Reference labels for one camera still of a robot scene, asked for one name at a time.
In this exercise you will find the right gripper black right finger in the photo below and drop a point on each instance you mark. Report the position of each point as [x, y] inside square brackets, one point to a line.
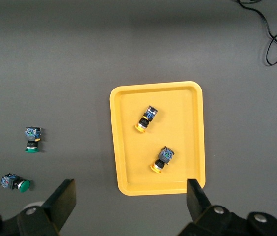
[202, 216]

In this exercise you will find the yellow plastic tray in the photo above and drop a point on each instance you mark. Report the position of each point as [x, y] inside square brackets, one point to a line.
[128, 147]

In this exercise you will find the green cap push button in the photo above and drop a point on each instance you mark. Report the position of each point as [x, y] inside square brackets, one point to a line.
[32, 134]
[12, 182]

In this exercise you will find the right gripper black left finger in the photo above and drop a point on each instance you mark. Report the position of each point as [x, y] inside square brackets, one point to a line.
[55, 211]

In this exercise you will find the yellow cap push button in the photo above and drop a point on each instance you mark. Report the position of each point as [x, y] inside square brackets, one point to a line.
[147, 118]
[164, 157]

